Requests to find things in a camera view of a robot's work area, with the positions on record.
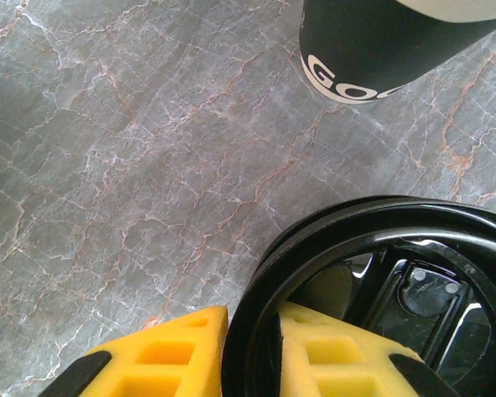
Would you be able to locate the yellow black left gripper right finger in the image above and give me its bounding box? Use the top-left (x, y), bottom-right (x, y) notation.
top-left (279, 301), bottom-right (460, 397)

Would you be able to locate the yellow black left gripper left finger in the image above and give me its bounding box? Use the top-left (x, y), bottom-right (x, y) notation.
top-left (36, 305), bottom-right (229, 397)

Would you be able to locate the black plastic cup lid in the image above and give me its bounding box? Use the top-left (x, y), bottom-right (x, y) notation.
top-left (222, 196), bottom-right (496, 397)

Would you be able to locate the black paper coffee cup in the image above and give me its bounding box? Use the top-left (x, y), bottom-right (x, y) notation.
top-left (298, 0), bottom-right (496, 104)

